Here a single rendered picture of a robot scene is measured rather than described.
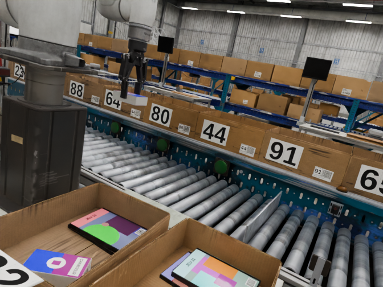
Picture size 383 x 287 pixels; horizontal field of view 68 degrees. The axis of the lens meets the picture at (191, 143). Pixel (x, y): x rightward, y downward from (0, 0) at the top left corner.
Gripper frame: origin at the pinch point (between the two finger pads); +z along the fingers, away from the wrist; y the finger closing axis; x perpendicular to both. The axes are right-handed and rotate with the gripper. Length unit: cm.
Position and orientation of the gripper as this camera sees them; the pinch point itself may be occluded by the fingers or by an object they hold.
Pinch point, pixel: (130, 91)
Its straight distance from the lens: 122.1
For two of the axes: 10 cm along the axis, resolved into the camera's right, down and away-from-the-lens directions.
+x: -8.4, -2.9, 4.7
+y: 5.1, -1.1, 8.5
